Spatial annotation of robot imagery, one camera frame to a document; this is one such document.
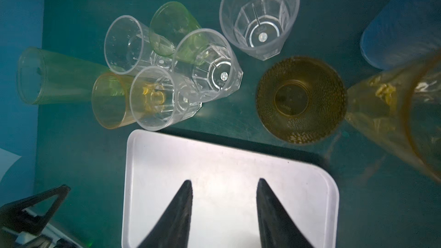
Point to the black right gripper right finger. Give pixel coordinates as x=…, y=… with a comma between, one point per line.
x=277, y=229

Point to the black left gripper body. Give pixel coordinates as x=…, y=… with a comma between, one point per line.
x=47, y=239

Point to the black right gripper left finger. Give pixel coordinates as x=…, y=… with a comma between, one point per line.
x=172, y=229

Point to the clear faceted glass three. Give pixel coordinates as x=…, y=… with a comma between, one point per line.
x=177, y=107

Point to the short yellow transparent glass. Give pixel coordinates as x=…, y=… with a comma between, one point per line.
x=111, y=100

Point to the white plastic tray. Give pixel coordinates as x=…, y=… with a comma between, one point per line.
x=224, y=182

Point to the tall green transparent glass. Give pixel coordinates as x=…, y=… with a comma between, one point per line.
x=45, y=77

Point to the clear faceted glass two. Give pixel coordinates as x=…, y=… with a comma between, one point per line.
x=206, y=63

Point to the tall yellow transparent glass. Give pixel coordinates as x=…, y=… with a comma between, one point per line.
x=400, y=110

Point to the clear faceted glass one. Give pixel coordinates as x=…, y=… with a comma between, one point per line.
x=127, y=48

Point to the small green transparent glass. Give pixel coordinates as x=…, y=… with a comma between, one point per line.
x=169, y=25

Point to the clear faceted glass four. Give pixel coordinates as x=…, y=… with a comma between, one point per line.
x=258, y=28

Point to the tall frosted blue glass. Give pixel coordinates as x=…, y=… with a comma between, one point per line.
x=403, y=31

